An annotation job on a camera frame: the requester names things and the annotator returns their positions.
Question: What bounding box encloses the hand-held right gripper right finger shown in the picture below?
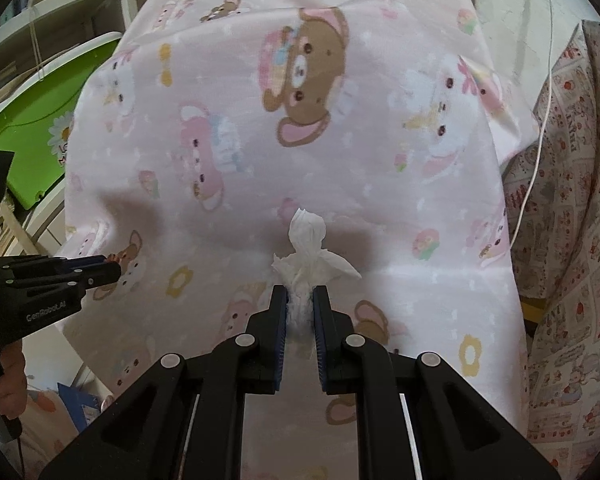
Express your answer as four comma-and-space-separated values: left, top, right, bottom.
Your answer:
312, 286, 562, 480

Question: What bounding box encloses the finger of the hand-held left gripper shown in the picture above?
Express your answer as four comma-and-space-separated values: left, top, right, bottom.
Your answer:
55, 254, 109, 272
72, 263, 123, 291

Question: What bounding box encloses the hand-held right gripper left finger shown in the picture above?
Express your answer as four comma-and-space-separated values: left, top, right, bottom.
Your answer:
39, 285, 288, 480

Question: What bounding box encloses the white tissue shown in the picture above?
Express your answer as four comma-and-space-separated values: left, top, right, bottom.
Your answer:
271, 207, 362, 333

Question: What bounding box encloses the person's left hand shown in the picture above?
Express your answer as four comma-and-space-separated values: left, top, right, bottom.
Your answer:
0, 342, 30, 421

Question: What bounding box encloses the blue plastic object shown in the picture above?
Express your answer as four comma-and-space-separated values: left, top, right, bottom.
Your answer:
56, 381, 104, 432

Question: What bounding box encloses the green box with daisy print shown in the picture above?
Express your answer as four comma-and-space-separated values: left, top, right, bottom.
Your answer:
0, 32, 125, 212

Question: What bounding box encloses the pink cartoon printed blanket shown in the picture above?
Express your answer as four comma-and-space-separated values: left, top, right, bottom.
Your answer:
60, 0, 542, 480

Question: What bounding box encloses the cream cartoon printed quilt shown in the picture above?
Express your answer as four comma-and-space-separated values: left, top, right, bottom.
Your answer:
500, 19, 600, 461

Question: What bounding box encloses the white shelf frame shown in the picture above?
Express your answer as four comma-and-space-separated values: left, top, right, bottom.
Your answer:
0, 0, 148, 86

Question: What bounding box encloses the white cable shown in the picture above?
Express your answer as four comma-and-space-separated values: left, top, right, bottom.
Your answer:
508, 0, 557, 257

